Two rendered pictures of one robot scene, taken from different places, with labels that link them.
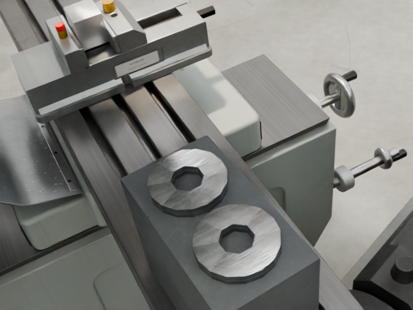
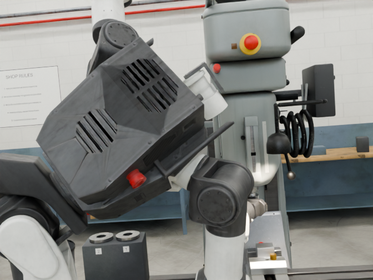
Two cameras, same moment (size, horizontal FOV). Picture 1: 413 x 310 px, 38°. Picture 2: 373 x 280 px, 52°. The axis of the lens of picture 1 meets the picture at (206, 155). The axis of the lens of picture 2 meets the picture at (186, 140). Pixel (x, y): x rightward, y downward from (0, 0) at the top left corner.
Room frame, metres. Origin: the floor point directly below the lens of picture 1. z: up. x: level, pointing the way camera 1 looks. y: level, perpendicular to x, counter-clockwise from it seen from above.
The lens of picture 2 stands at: (1.25, -1.16, 1.59)
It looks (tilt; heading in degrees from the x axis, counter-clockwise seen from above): 5 degrees down; 114
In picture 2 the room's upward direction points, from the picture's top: 4 degrees counter-clockwise
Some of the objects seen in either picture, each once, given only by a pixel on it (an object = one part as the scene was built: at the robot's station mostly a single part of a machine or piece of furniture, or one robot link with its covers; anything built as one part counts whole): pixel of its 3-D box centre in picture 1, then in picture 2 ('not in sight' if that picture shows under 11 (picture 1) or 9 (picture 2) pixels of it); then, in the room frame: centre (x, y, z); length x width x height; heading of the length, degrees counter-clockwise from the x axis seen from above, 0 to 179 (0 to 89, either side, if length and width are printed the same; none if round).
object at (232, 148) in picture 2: not in sight; (248, 138); (0.90, 0.16, 1.47); 0.21 x 0.19 x 0.32; 20
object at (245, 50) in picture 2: not in sight; (250, 44); (0.98, -0.06, 1.76); 0.06 x 0.02 x 0.06; 20
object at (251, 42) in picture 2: not in sight; (251, 43); (0.99, -0.08, 1.76); 0.04 x 0.03 x 0.04; 20
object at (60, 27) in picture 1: (61, 30); not in sight; (0.91, 0.21, 1.06); 0.02 x 0.02 x 0.03
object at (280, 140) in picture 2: not in sight; (277, 142); (1.03, 0.02, 1.47); 0.07 x 0.07 x 0.06
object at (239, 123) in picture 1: (123, 136); not in sight; (0.90, 0.16, 0.80); 0.50 x 0.35 x 0.12; 110
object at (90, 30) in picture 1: (86, 24); (265, 253); (0.93, 0.17, 1.05); 0.06 x 0.05 x 0.06; 19
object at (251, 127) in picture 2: not in sight; (252, 148); (0.94, 0.06, 1.44); 0.04 x 0.04 x 0.21; 20
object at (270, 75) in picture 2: not in sight; (243, 79); (0.89, 0.20, 1.68); 0.34 x 0.24 x 0.10; 110
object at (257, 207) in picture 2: not in sight; (243, 211); (0.89, 0.07, 1.23); 0.13 x 0.12 x 0.10; 176
